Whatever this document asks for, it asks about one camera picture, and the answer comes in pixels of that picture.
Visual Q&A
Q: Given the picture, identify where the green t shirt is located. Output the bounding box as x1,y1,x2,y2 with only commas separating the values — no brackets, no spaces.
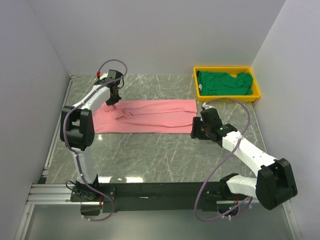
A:
196,71,253,96

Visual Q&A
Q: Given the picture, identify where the yellow plastic bin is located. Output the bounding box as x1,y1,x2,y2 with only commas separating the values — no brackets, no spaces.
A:
193,65,262,102

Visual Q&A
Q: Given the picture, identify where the aluminium frame rail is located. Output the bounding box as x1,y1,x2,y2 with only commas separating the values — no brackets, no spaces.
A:
14,74,76,240

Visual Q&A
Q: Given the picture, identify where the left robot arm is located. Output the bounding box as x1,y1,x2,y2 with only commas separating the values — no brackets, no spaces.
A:
60,70,124,201

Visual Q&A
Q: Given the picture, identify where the black base beam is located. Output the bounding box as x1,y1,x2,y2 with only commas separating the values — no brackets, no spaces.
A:
69,181,248,216

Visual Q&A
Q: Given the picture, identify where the pink t shirt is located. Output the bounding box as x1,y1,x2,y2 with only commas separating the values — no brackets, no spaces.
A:
93,99,198,134

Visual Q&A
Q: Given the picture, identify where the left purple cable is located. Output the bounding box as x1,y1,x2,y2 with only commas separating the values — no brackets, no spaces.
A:
62,58,128,222

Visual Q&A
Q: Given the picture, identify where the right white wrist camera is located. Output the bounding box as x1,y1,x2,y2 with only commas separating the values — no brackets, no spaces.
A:
201,102,214,110

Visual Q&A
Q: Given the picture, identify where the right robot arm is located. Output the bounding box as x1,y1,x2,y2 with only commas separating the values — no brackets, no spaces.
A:
190,108,298,210

